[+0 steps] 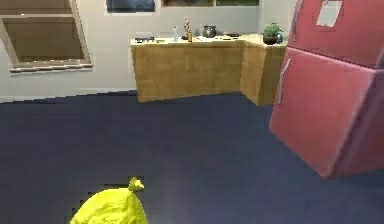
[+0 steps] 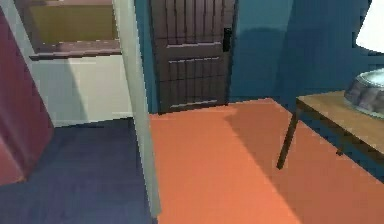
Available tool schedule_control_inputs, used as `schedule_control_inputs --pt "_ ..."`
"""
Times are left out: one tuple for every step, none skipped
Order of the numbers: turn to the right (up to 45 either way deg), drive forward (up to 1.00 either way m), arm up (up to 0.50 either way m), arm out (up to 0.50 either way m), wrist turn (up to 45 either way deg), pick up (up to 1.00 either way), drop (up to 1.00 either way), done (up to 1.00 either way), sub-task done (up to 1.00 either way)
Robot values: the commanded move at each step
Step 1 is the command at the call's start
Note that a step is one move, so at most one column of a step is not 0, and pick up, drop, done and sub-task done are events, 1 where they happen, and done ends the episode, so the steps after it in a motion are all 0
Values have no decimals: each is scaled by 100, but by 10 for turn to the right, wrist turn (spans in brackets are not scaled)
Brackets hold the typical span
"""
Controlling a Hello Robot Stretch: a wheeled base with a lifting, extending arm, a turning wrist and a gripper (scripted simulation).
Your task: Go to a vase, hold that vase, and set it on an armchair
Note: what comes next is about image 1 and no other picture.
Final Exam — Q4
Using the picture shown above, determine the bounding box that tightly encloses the wooden kitchen counter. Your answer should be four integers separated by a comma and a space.
129, 33, 289, 107

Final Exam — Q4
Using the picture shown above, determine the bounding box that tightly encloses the brown pepper mill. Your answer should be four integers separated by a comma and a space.
181, 16, 191, 41

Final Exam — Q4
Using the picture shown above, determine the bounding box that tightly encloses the dark round pot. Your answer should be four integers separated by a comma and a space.
202, 25, 218, 39

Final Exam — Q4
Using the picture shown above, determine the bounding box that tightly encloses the wooden wall shelf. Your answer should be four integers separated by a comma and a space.
0, 0, 94, 74

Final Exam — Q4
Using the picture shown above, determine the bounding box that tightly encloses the dark framed wall picture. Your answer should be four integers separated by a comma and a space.
106, 0, 157, 14

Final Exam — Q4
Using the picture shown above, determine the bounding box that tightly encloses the green potted house plant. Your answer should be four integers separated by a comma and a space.
262, 22, 284, 46

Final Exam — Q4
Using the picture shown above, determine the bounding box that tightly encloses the grey fridge door handle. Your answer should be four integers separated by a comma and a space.
291, 0, 304, 43
277, 58, 292, 105

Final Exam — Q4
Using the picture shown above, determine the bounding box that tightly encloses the yellow tied rubbish bag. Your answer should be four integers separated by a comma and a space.
69, 176, 149, 224

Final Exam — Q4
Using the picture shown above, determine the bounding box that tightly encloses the red fridge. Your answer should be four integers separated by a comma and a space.
269, 0, 384, 178

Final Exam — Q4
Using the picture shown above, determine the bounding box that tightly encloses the white note on fridge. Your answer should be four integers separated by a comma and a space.
316, 0, 344, 28

